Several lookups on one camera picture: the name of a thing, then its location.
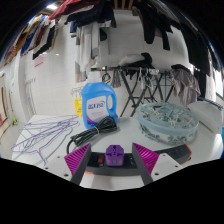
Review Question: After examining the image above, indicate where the round pale blue peg hanger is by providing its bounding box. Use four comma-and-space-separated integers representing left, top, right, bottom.
134, 101, 200, 146

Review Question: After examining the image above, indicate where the purple charger block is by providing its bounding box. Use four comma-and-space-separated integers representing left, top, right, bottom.
105, 144, 125, 167

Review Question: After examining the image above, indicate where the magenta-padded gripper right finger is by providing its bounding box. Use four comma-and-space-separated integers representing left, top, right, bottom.
131, 142, 183, 186

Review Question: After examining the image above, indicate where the hanging clothes row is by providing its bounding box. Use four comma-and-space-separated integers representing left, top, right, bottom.
2, 0, 224, 83

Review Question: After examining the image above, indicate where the black coiled cable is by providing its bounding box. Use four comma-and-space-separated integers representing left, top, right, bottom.
66, 115, 120, 154

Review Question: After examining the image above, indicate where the blue detergent bottle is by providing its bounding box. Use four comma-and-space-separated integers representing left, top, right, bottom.
81, 72, 119, 130

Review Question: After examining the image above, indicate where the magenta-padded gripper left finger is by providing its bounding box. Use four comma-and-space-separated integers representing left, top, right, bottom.
43, 143, 92, 186

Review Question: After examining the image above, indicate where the black folding drying rack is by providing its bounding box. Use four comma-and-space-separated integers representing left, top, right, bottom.
99, 64, 178, 118

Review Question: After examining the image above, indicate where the grey garment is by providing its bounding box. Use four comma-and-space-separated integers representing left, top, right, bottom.
170, 64, 202, 107

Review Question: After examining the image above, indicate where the white pillow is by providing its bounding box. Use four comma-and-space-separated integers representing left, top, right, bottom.
187, 100, 224, 135

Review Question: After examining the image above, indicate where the dark wire hangers bunch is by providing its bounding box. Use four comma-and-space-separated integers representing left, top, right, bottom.
100, 68, 113, 84

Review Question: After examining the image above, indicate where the white and black garment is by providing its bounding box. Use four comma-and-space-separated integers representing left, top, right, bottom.
118, 52, 154, 69

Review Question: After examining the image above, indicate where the purple wire hangers pile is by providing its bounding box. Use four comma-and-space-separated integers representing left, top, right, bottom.
10, 114, 81, 166

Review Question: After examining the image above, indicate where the pink wall sign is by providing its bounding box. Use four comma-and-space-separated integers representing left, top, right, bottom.
33, 54, 46, 68

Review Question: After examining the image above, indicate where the yellow floor sign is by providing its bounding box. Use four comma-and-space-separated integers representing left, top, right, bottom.
74, 97, 84, 118

